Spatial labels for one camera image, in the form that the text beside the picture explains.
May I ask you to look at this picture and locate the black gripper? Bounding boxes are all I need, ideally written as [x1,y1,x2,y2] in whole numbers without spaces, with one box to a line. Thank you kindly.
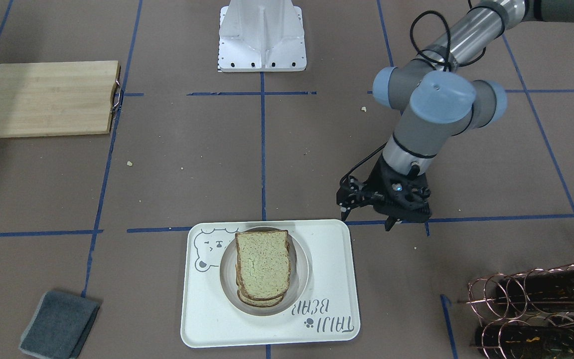
[337,156,432,232]

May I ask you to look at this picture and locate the white round plate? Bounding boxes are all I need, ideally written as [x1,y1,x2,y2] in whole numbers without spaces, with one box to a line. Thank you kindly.
[220,226,309,317]

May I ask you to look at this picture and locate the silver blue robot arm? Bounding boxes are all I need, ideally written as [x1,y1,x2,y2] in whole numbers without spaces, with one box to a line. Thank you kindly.
[336,0,574,230]

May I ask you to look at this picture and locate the white bear tray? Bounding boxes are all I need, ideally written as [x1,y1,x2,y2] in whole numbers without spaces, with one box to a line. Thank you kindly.
[180,219,360,348]

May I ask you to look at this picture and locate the dark wine bottle lower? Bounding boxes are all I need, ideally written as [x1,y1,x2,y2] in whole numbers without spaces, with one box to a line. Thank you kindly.
[471,314,574,359]

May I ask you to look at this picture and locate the dark wine bottle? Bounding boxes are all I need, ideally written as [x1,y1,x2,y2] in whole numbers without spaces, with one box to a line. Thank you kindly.
[471,314,574,359]
[496,269,574,314]

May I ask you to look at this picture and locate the dark wine bottle upper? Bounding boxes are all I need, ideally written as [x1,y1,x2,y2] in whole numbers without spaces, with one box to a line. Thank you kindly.
[496,269,574,314]

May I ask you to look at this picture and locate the grey folded cloth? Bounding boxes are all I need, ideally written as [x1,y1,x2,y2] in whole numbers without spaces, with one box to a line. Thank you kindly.
[18,290,101,359]

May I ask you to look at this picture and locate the wooden cutting board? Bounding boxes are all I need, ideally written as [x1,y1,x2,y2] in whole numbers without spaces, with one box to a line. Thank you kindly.
[0,60,121,138]

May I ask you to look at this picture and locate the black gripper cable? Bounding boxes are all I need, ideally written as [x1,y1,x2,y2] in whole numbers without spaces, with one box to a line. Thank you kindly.
[339,0,509,187]

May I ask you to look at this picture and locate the copper wire bottle rack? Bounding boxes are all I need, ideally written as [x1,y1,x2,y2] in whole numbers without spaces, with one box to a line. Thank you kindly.
[464,263,574,344]

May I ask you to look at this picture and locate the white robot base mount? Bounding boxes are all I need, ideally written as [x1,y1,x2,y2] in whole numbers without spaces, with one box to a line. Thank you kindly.
[217,0,307,73]

